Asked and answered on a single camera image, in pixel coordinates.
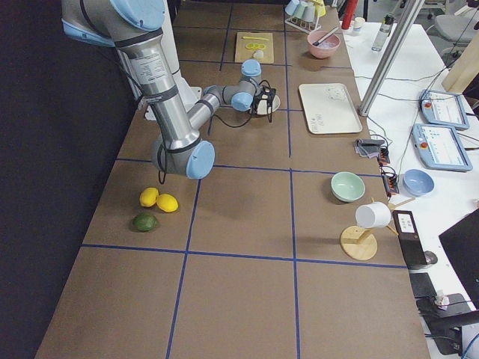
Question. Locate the blue bowl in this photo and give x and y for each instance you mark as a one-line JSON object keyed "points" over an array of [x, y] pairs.
{"points": [[418, 182]]}

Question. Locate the white wire cup rack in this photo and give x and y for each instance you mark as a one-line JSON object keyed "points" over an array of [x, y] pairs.
{"points": [[305, 15]]}

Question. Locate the upper teach pendant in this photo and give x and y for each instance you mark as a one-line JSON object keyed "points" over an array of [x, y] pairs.
{"points": [[443, 108]]}

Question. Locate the wooden mug stand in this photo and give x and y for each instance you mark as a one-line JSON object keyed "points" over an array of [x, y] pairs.
{"points": [[360, 243]]}

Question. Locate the lower teach pendant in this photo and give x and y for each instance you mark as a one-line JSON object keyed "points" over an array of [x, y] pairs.
{"points": [[439, 148]]}

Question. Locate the teach pendant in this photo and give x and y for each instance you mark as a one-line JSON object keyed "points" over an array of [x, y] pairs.
{"points": [[439, 148], [443, 108]]}

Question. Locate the pink bowl with ice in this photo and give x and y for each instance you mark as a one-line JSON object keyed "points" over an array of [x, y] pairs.
{"points": [[325, 49]]}

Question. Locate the beige round plate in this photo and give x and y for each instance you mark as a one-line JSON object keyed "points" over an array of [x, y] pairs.
{"points": [[265, 105]]}

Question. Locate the folded grey cloth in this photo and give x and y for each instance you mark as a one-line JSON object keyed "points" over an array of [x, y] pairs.
{"points": [[368, 147]]}

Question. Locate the mint green bowl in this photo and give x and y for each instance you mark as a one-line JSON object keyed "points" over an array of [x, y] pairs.
{"points": [[347, 187]]}

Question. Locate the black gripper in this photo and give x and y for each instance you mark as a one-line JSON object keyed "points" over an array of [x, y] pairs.
{"points": [[268, 107]]}

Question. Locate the yellow plastic knife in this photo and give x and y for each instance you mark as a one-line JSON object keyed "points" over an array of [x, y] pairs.
{"points": [[255, 38]]}

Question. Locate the white mug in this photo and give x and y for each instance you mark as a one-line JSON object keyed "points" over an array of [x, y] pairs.
{"points": [[374, 215]]}

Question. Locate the yellow lemon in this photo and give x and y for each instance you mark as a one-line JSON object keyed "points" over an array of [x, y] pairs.
{"points": [[148, 197], [167, 203]]}

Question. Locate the clear water bottle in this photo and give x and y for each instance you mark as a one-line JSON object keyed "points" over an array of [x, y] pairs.
{"points": [[383, 33]]}

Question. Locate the aluminium frame post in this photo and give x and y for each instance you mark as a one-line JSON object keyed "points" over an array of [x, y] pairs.
{"points": [[405, 22]]}

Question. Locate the black power strip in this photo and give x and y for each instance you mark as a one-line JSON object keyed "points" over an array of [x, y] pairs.
{"points": [[389, 175]]}

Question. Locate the bamboo cutting board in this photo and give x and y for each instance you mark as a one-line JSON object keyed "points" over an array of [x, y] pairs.
{"points": [[242, 53]]}

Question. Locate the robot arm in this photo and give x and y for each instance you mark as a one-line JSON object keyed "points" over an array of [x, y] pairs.
{"points": [[252, 95], [135, 28]]}

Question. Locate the black laptop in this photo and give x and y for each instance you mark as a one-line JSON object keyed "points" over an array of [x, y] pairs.
{"points": [[460, 243]]}

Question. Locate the red bottle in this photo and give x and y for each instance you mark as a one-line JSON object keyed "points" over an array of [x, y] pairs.
{"points": [[349, 10]]}

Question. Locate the white bear tray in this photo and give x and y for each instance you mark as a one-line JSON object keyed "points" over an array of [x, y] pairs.
{"points": [[329, 109]]}

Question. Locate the black label stand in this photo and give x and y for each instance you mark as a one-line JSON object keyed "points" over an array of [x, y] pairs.
{"points": [[409, 240]]}

